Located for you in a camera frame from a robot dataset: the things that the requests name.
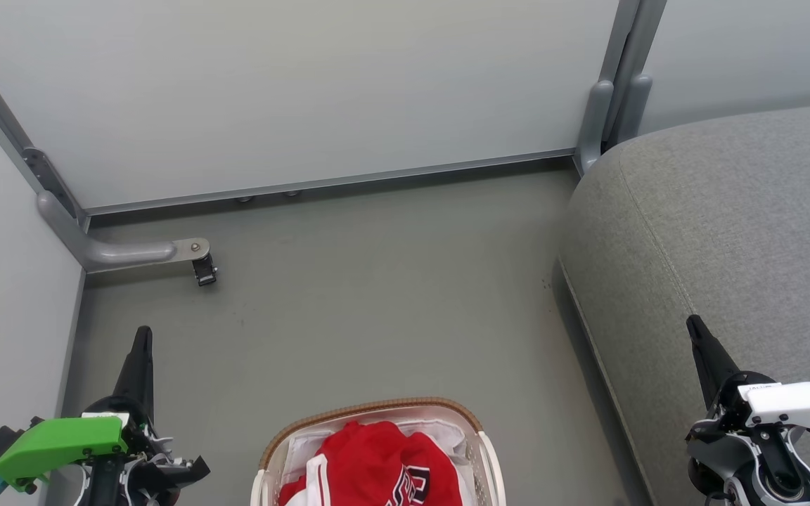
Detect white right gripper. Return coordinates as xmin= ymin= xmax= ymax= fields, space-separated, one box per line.
xmin=685 ymin=313 xmax=810 ymax=452

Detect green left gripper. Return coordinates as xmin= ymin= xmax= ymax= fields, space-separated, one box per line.
xmin=0 ymin=325 xmax=210 ymax=493

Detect grey partition foot bracket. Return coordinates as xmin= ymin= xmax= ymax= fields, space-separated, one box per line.
xmin=37 ymin=191 xmax=211 ymax=273

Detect grey partition base rail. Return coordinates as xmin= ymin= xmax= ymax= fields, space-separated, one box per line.
xmin=85 ymin=148 xmax=578 ymax=216

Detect red jersey shirt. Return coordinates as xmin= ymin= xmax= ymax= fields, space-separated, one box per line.
xmin=278 ymin=420 xmax=463 ymax=506

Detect grey fabric sofa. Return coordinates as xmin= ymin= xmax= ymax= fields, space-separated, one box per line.
xmin=558 ymin=100 xmax=810 ymax=506

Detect white laundry basket brown rim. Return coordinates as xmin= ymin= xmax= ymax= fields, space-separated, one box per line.
xmin=250 ymin=398 xmax=507 ymax=506

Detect grey partition post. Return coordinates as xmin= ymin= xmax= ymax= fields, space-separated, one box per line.
xmin=612 ymin=0 xmax=667 ymax=145
xmin=577 ymin=0 xmax=641 ymax=174

